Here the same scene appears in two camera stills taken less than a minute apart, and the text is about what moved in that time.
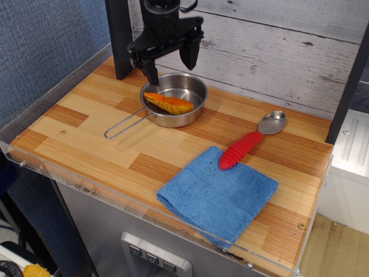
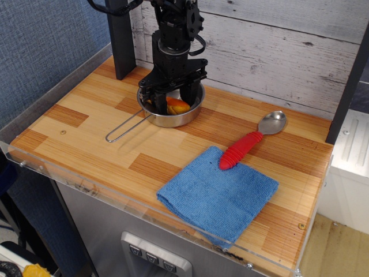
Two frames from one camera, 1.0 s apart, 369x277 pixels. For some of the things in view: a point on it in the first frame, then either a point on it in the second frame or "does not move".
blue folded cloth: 221,203 does not move
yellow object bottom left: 35,270 does not move
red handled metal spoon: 270,122 does not move
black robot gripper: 164,27 → 170,71
